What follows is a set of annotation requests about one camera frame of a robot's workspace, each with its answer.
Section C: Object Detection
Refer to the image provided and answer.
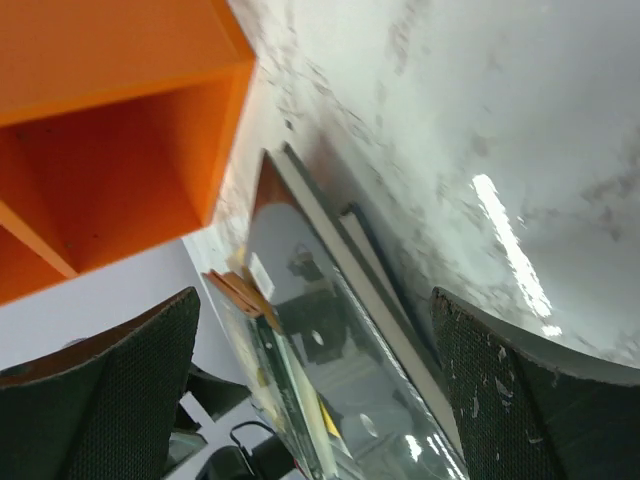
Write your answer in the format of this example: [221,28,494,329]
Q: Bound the black hardcover book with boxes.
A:
[245,147,469,479]

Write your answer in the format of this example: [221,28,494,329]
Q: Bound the yellow thin book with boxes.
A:
[316,394,342,440]

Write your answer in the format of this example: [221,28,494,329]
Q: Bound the orange wooden shelf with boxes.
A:
[1,0,256,303]

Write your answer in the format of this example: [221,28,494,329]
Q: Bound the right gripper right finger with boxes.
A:
[431,287,639,479]

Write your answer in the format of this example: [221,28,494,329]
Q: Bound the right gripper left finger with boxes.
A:
[1,287,200,479]

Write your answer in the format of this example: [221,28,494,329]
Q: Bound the dark cover bottom book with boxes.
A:
[339,202,441,369]

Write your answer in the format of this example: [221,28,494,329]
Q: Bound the green Alice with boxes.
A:
[202,270,339,479]

